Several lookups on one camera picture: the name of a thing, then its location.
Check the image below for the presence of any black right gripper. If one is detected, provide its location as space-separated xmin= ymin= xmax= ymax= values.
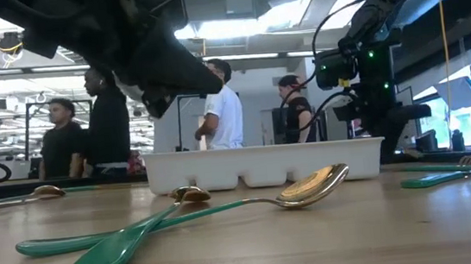
xmin=330 ymin=79 xmax=437 ymax=167

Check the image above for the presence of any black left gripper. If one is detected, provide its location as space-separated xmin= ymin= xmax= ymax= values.
xmin=79 ymin=0 xmax=227 ymax=126

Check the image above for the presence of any gold knife green handle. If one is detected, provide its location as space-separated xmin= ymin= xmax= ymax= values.
xmin=399 ymin=168 xmax=471 ymax=192
xmin=402 ymin=160 xmax=468 ymax=178

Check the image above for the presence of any gold spoon green handle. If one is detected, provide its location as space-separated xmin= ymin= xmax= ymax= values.
xmin=64 ymin=183 xmax=219 ymax=264
xmin=0 ymin=182 xmax=68 ymax=213
xmin=10 ymin=162 xmax=355 ymax=260

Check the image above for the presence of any white cutlery organizer tray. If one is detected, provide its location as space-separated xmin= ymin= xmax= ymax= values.
xmin=141 ymin=130 xmax=389 ymax=201

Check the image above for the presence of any black desk device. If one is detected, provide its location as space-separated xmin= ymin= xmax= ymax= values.
xmin=415 ymin=129 xmax=440 ymax=154

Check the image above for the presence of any person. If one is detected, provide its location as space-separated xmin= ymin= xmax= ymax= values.
xmin=276 ymin=72 xmax=319 ymax=146
xmin=77 ymin=64 xmax=136 ymax=180
xmin=30 ymin=95 xmax=91 ymax=182
xmin=187 ymin=55 xmax=248 ymax=153

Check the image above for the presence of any black bottle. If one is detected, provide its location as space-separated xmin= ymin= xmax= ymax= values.
xmin=450 ymin=128 xmax=467 ymax=154

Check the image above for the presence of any white paper sheet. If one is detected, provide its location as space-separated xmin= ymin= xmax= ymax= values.
xmin=431 ymin=75 xmax=471 ymax=113

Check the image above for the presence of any long ceiling light tube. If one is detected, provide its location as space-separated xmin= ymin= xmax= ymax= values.
xmin=0 ymin=35 xmax=333 ymax=86

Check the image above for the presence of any gray ceiling box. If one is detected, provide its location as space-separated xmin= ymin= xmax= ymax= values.
xmin=224 ymin=0 xmax=258 ymax=16

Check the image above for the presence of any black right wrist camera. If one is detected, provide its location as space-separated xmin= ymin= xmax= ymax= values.
xmin=313 ymin=47 xmax=361 ymax=92

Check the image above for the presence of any yellow hanging cord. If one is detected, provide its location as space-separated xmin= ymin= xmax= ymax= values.
xmin=436 ymin=0 xmax=460 ymax=150

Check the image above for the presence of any black yellow ceiling cord reel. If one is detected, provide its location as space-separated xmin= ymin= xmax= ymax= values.
xmin=0 ymin=29 xmax=28 ymax=59

